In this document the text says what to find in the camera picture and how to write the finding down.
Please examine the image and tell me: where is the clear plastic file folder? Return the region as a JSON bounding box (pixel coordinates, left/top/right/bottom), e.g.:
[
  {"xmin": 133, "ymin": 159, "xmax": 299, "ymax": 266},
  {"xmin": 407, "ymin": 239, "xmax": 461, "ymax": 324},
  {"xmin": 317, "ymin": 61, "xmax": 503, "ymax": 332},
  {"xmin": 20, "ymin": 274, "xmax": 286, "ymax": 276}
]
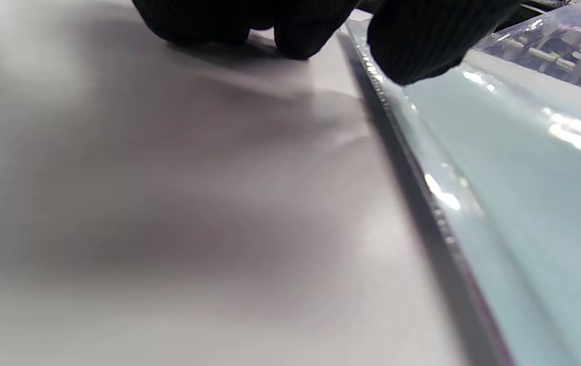
[{"xmin": 339, "ymin": 0, "xmax": 581, "ymax": 366}]

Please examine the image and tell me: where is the person's left hand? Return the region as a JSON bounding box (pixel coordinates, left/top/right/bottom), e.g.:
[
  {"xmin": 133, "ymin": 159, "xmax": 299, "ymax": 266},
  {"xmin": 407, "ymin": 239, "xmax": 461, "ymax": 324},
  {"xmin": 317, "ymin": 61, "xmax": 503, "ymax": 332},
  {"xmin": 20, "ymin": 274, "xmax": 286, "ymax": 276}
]
[{"xmin": 130, "ymin": 0, "xmax": 520, "ymax": 86}]

